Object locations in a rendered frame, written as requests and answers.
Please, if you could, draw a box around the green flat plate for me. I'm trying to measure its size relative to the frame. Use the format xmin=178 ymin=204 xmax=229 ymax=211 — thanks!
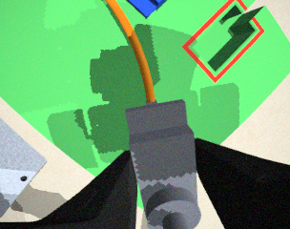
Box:
xmin=0 ymin=0 xmax=290 ymax=177

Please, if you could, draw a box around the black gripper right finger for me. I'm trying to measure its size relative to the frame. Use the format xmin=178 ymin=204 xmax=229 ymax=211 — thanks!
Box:
xmin=195 ymin=138 xmax=290 ymax=229

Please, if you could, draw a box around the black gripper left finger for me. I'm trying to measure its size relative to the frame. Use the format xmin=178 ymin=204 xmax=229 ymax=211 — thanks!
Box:
xmin=0 ymin=150 xmax=137 ymax=229

